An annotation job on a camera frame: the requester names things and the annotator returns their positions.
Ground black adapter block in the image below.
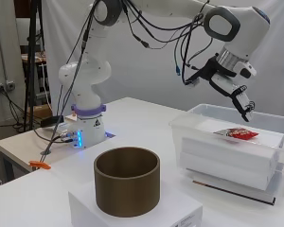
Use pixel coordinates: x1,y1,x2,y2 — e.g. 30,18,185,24
40,114,65,129

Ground clear plastic box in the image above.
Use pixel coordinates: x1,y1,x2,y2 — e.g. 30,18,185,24
169,103,284,202

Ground white hanging sheet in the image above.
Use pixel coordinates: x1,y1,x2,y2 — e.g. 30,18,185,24
42,0,284,119

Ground orange clamp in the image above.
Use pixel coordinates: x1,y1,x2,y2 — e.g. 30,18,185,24
28,160,52,171

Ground brown round tub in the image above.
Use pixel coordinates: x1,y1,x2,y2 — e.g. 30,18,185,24
93,146,161,218

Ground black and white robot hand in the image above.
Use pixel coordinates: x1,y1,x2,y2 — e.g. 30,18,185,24
207,51,257,123

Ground small robot mount table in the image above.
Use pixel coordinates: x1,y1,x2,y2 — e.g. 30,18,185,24
0,119,117,190

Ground white flat box stand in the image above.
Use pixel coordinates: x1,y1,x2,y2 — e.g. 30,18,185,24
67,181,204,227

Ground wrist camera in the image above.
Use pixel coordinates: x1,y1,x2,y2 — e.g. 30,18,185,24
183,75,203,88

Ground red snack packet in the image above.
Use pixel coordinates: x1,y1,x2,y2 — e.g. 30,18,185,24
213,127,259,142

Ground black tripod stand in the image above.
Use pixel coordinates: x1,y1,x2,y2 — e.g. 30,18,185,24
22,0,44,133

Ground book with black edge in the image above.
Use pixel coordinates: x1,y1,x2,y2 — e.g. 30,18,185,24
186,168,284,206

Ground cardboard box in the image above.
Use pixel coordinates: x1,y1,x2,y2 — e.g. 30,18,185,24
27,103,53,121

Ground grey wall sockets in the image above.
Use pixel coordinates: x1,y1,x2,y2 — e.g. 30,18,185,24
0,80,16,93

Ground white flat box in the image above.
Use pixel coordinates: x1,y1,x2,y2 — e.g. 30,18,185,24
181,118,284,174
179,151,280,192

